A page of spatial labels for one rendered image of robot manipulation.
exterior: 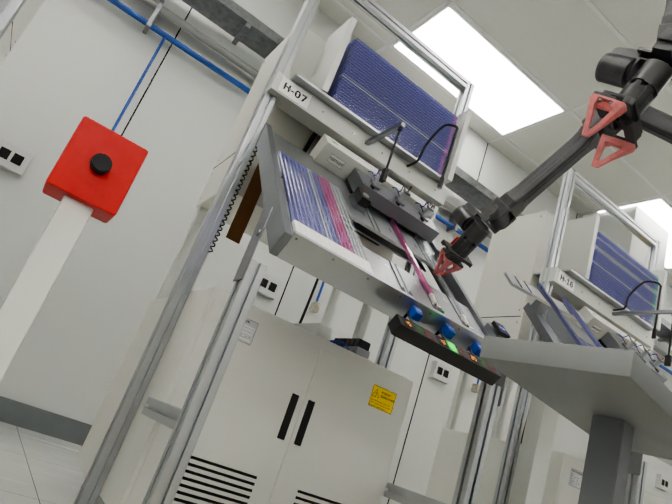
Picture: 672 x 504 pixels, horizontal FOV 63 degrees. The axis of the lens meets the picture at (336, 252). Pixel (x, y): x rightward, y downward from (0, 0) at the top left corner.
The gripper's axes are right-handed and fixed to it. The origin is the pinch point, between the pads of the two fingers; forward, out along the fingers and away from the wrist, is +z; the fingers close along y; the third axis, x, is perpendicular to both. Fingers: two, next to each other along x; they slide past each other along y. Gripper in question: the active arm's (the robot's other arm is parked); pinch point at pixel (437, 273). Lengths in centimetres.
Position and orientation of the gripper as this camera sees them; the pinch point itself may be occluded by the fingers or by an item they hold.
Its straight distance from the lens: 171.5
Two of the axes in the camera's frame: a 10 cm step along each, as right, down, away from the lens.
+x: 1.4, 5.4, -8.3
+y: -7.9, -4.5, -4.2
